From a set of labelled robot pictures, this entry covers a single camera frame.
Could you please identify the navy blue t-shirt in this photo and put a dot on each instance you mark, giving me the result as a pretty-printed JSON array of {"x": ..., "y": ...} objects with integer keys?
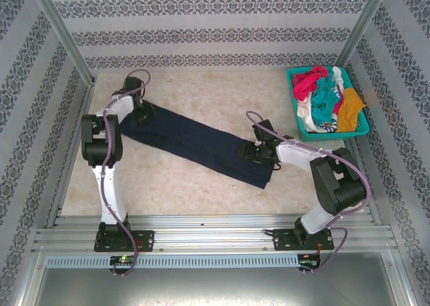
[{"x": 201, "y": 141}]

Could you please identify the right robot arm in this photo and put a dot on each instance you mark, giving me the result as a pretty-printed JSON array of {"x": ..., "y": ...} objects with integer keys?
[{"x": 336, "y": 185}]

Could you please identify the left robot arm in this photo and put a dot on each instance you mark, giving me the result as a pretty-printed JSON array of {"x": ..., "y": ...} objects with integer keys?
[{"x": 107, "y": 191}]

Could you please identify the plain white t-shirt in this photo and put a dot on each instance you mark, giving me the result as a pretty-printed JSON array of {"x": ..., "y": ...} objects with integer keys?
[{"x": 304, "y": 114}]

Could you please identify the teal plastic basket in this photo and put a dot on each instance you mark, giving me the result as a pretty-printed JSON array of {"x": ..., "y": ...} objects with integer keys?
[{"x": 322, "y": 136}]

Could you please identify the daisy print garment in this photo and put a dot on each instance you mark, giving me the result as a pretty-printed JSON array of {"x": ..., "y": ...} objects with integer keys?
[{"x": 327, "y": 127}]

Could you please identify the teal t-shirt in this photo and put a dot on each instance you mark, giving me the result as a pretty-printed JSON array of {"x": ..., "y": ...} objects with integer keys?
[{"x": 322, "y": 106}]

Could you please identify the pink t-shirt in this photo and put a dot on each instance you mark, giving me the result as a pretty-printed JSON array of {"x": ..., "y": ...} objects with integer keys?
[{"x": 304, "y": 87}]

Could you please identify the orange t-shirt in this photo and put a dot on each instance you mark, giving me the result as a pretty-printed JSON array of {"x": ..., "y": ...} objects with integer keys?
[{"x": 349, "y": 112}]

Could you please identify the white blue printed t-shirt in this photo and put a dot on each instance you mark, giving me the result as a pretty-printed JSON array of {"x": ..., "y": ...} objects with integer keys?
[{"x": 337, "y": 80}]

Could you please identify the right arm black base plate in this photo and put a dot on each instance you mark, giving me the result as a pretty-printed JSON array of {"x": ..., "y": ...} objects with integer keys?
[{"x": 282, "y": 240}]

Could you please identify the aluminium rail base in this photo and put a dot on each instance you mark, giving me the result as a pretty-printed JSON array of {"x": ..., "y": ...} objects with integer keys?
[{"x": 208, "y": 233}]

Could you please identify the aluminium frame post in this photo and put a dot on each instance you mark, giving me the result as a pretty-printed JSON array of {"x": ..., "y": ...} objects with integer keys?
[
  {"x": 364, "y": 23},
  {"x": 64, "y": 37}
]

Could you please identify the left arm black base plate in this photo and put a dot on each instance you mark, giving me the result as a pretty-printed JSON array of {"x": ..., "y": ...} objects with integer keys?
[{"x": 144, "y": 240}]

